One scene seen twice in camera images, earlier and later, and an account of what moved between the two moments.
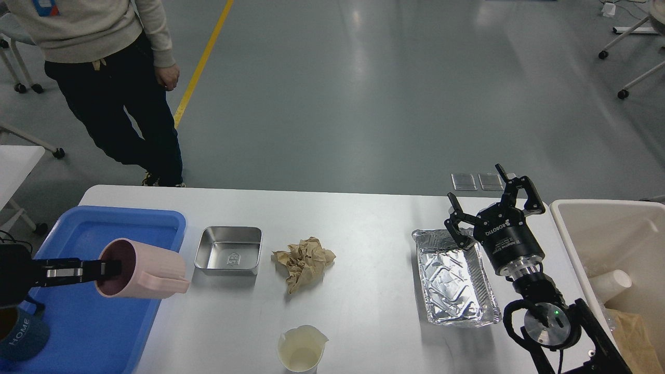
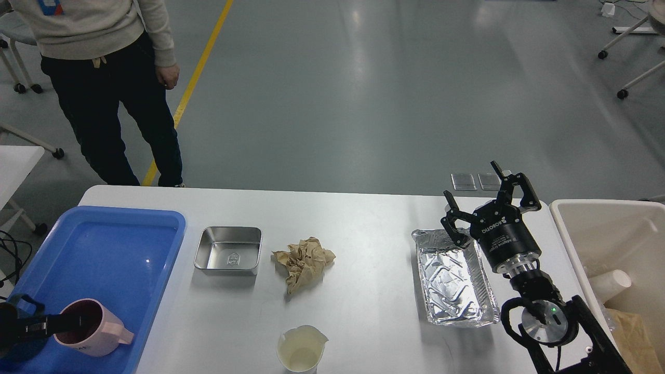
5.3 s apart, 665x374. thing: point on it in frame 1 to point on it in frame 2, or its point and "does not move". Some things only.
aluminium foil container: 457,289 does not move
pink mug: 147,271 to 101,332
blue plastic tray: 90,333 does not move
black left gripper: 18,272 to 12,329
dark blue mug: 23,336 does not move
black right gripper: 503,231 does not move
